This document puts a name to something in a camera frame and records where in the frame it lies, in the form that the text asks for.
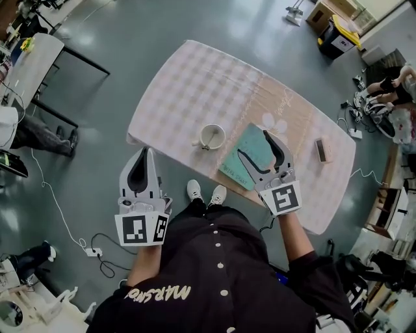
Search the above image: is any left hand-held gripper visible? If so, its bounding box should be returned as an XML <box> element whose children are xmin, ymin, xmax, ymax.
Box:
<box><xmin>114</xmin><ymin>148</ymin><xmax>174</xmax><ymax>247</ymax></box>

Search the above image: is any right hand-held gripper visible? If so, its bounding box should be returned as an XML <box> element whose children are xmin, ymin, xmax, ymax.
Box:
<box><xmin>237</xmin><ymin>129</ymin><xmax>304</xmax><ymax>218</ymax></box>

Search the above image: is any white mug with spoon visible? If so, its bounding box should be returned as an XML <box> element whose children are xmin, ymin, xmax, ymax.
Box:
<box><xmin>190</xmin><ymin>123</ymin><xmax>226</xmax><ymax>152</ymax></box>

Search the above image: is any small metal spoon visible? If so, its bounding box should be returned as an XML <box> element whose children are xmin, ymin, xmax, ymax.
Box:
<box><xmin>201</xmin><ymin>129</ymin><xmax>219</xmax><ymax>152</ymax></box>

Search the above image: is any person's left forearm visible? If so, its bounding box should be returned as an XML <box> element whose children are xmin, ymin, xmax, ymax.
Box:
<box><xmin>127</xmin><ymin>244</ymin><xmax>164</xmax><ymax>289</ymax></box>

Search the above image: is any person's right forearm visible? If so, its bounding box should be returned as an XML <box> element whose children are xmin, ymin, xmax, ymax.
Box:
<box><xmin>275</xmin><ymin>213</ymin><xmax>319</xmax><ymax>263</ymax></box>

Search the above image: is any teal book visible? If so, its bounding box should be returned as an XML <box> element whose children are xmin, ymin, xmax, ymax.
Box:
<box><xmin>216</xmin><ymin>122</ymin><xmax>278</xmax><ymax>192</ymax></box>

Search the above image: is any person's left white shoe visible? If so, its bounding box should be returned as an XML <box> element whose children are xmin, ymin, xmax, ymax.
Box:
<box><xmin>187</xmin><ymin>179</ymin><xmax>204</xmax><ymax>204</ymax></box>

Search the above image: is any person's white shoe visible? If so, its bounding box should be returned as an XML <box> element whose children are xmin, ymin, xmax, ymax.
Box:
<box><xmin>207</xmin><ymin>184</ymin><xmax>228</xmax><ymax>207</ymax></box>
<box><xmin>187</xmin><ymin>179</ymin><xmax>204</xmax><ymax>204</ymax></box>

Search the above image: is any person's right white shoe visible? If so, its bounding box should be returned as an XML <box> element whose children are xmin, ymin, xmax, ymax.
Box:
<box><xmin>207</xmin><ymin>184</ymin><xmax>228</xmax><ymax>207</ymax></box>

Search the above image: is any pink checked tablecloth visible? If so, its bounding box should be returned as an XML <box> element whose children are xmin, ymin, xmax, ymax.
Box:
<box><xmin>125</xmin><ymin>39</ymin><xmax>357</xmax><ymax>235</ymax></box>

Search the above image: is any wooden shelf unit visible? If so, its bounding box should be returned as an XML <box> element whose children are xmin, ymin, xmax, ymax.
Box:
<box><xmin>363</xmin><ymin>186</ymin><xmax>411</xmax><ymax>242</ymax></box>

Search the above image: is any person's black shirt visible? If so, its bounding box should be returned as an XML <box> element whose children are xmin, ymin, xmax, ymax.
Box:
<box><xmin>86</xmin><ymin>204</ymin><xmax>357</xmax><ymax>333</ymax></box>

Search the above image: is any floral fabric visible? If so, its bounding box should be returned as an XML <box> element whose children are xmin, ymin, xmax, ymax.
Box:
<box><xmin>388</xmin><ymin>109</ymin><xmax>416</xmax><ymax>146</ymax></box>

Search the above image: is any black bin with yellow lid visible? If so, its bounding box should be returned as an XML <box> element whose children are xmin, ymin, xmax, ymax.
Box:
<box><xmin>317</xmin><ymin>14</ymin><xmax>362</xmax><ymax>61</ymax></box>

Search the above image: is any white table with black legs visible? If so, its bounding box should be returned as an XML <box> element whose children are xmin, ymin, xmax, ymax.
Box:
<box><xmin>0</xmin><ymin>31</ymin><xmax>111</xmax><ymax>129</ymax></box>

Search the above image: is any cardboard box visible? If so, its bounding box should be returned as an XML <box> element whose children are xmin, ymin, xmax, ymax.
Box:
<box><xmin>305</xmin><ymin>0</ymin><xmax>358</xmax><ymax>33</ymax></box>

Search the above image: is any yellow toy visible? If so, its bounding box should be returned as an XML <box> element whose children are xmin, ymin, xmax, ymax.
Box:
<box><xmin>19</xmin><ymin>36</ymin><xmax>36</xmax><ymax>53</ymax></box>

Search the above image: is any white floor cable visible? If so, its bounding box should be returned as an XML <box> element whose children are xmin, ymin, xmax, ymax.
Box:
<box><xmin>30</xmin><ymin>148</ymin><xmax>89</xmax><ymax>253</ymax></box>

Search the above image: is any black floor cable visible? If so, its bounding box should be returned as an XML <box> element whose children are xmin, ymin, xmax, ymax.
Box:
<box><xmin>90</xmin><ymin>232</ymin><xmax>131</xmax><ymax>279</ymax></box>

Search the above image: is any white plastic frame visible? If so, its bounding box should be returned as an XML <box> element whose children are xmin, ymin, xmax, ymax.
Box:
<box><xmin>31</xmin><ymin>285</ymin><xmax>98</xmax><ymax>333</ymax></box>

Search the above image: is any white dustpan with handle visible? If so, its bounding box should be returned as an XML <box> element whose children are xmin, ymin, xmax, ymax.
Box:
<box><xmin>285</xmin><ymin>0</ymin><xmax>305</xmax><ymax>27</ymax></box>

